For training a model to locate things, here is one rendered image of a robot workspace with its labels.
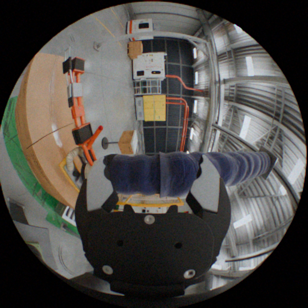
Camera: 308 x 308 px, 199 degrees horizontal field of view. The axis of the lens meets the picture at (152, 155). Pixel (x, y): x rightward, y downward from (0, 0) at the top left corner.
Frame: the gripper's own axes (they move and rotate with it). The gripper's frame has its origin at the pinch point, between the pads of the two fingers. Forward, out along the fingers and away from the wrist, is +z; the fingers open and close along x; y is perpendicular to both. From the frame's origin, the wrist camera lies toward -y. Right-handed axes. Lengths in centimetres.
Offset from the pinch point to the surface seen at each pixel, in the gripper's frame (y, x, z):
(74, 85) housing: -21.4, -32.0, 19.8
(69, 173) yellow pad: 17.6, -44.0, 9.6
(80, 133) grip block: 0.9, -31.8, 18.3
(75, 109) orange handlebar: -10.4, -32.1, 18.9
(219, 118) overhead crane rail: 10, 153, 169
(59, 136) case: 1, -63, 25
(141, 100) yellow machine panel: -36, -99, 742
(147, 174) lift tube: 19.5, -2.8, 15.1
